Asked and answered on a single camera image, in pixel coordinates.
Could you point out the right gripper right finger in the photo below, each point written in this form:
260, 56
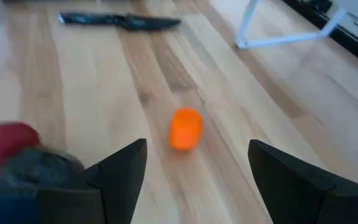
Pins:
291, 186

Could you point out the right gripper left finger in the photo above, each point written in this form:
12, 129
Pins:
120, 180

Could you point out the orange fruit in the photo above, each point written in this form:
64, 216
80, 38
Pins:
185, 129

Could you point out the dark purple round fruit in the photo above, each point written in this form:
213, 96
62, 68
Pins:
36, 168

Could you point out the black knife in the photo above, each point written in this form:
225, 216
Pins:
141, 22

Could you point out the small red fruit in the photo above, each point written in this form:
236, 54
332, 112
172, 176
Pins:
5, 140

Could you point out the white perforated shelf riser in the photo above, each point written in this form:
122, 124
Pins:
278, 40

